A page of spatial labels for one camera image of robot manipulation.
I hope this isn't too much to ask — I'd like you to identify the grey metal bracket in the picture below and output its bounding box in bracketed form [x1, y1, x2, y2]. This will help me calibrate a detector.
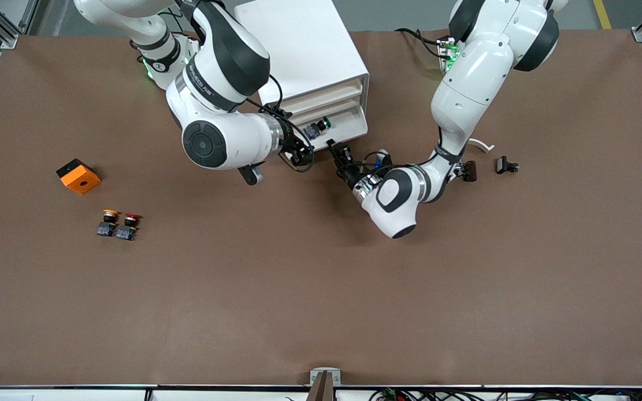
[310, 368, 342, 386]

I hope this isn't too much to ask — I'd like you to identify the green push button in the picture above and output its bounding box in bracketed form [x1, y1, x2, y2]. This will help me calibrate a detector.
[304, 116, 333, 141]

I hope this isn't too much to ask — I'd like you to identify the red push button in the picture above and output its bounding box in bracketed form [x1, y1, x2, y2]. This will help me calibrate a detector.
[116, 213, 142, 241]

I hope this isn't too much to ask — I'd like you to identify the yellow push button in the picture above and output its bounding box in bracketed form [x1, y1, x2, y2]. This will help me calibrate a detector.
[97, 209, 120, 237]

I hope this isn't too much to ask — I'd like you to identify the black arm base cable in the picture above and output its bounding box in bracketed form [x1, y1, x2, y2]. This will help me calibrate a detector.
[396, 28, 453, 59]

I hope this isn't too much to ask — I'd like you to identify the brown camera post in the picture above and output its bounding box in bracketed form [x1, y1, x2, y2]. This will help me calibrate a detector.
[305, 372, 335, 401]

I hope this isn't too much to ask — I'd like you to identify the brown table mat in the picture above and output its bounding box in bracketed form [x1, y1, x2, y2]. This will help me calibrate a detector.
[0, 31, 642, 386]

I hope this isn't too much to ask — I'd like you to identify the black cable bundle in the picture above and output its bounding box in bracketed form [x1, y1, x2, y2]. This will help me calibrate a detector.
[368, 388, 642, 401]

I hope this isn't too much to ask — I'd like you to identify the orange black button enclosure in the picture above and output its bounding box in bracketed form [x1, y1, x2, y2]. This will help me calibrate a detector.
[56, 158, 101, 195]

